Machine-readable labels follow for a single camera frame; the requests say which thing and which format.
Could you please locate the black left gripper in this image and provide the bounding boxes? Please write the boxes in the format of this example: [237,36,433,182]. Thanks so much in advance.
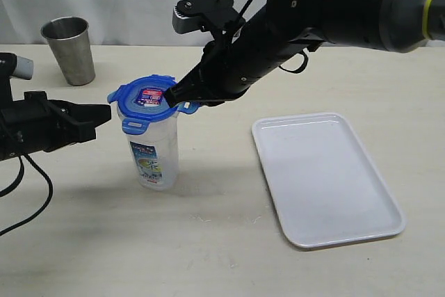
[1,52,112,158]

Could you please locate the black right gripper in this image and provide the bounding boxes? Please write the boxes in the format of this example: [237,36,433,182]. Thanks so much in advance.
[164,41,249,107]

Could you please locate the blue plastic lid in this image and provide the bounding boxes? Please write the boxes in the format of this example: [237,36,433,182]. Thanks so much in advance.
[107,74,200,136]

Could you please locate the stainless steel cup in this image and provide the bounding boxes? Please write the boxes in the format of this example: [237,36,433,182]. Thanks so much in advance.
[40,17,95,86]

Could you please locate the clear plastic container with label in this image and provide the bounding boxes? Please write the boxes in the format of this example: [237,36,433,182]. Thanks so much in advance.
[118,111,179,191]

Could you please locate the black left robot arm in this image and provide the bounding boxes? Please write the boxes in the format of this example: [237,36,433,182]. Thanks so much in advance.
[1,52,111,161]

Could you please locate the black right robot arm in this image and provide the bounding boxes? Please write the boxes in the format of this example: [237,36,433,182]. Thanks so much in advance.
[164,0,444,107]

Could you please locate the white rectangular tray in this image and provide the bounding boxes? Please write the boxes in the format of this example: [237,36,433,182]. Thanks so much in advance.
[252,112,406,249]

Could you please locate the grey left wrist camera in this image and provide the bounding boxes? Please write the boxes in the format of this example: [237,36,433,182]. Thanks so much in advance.
[11,56,34,80]

